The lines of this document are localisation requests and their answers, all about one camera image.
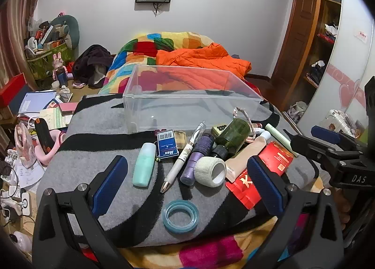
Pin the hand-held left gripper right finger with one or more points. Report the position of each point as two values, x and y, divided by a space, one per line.
265 184

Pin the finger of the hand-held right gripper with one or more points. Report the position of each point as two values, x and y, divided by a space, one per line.
310 147
325 134

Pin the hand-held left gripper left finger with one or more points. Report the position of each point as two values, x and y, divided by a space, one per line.
110 181

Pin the red packet white figure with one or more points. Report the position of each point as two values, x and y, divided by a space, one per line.
243 190

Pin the red envelope gold print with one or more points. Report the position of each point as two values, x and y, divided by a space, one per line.
277 157

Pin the beige cosmetic tube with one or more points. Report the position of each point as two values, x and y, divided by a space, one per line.
243 160

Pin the light green tube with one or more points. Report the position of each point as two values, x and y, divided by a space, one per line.
278 137

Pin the mint green bottle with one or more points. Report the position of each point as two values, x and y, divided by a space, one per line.
143 166

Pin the dark green bottle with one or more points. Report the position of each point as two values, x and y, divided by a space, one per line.
233 135

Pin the white bandage roll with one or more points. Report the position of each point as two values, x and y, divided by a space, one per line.
203 169

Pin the teal tape roll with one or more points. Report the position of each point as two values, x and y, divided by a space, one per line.
165 216

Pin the small blue box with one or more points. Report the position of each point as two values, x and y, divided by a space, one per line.
167 147

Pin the white floral pen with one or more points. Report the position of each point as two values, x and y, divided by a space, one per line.
178 163

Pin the yellow-green combination lock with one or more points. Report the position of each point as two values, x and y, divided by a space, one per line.
216 131

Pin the purple cosmetic tube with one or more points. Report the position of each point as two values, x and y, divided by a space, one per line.
196 157

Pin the beige eraser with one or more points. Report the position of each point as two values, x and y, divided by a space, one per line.
181 138

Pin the clear plastic storage bin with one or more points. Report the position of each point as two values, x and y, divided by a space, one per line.
190 105

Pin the person's right hand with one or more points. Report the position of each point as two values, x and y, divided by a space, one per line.
342 206

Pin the white plastic case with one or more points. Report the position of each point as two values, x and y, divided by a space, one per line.
337 119

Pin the white bag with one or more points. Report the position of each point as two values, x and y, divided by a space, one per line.
297 109

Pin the grey black blanket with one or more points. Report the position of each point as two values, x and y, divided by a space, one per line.
88 140

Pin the pink lip balm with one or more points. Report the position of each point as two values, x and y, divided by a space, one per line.
256 125

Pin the pink plastic toy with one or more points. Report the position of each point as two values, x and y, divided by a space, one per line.
47 159

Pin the white sliding wardrobe door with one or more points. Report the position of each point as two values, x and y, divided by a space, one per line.
348 61

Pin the black oblong case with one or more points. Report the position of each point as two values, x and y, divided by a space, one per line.
44 137

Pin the pale green notebook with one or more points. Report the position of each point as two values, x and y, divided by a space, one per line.
54 119

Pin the pink book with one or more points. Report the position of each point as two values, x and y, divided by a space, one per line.
68 108

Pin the wooden wardrobe shelf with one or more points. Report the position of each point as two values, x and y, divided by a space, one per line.
328 49

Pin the patterned bed sheet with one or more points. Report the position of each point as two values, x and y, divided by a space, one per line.
205 251

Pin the pink white device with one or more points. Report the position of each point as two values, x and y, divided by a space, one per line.
25 143

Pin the brown wooden door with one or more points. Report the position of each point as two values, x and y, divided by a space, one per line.
298 28

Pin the colourful patchwork blanket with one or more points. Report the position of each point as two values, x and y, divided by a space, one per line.
131 61

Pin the dark clothes pile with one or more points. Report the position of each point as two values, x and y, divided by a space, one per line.
90 58

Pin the pink bunny toy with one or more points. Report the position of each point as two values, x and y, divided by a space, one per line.
60 67

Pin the red box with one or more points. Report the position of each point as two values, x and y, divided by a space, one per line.
11 87

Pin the green storage bag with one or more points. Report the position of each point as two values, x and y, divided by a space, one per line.
41 64

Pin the orange duvet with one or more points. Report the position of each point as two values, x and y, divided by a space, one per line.
205 58

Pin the green neck pillow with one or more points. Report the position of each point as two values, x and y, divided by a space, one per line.
73 28

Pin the striped curtain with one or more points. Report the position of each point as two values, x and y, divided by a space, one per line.
14 37

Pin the small photo frame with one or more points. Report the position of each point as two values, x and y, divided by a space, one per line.
66 97

